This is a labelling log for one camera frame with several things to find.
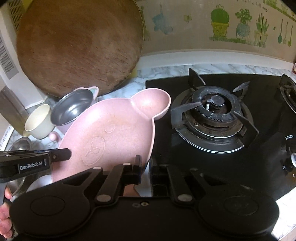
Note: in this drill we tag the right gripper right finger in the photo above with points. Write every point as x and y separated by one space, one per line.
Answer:
167 182

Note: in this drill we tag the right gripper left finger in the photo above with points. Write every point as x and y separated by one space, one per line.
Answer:
118 178

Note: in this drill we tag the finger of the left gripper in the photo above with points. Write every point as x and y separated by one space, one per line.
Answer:
59 155
22 152

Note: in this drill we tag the stainless steel bowl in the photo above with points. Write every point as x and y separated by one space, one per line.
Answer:
20 185

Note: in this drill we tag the white floral ceramic plate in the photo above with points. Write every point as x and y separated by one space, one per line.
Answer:
40 182

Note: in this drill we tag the pink bear-shaped plate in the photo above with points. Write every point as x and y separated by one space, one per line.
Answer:
112 132

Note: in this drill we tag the pink steel-lined handled bowl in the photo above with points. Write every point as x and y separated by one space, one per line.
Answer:
69 107

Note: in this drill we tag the person's left hand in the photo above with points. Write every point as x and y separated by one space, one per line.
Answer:
6 224

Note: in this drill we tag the left gas burner grate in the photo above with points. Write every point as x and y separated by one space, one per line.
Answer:
211 118

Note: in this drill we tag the gas burner grate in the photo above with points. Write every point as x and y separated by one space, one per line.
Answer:
287 89
211 118

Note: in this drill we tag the black gas stove top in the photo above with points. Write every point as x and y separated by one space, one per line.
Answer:
256 166

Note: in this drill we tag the round wooden cutting board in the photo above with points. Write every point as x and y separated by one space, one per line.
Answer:
63 45

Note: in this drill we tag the stove control knob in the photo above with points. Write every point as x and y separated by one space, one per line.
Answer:
288 164

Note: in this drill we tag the right gas burner grate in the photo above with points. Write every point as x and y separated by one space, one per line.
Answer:
287 89

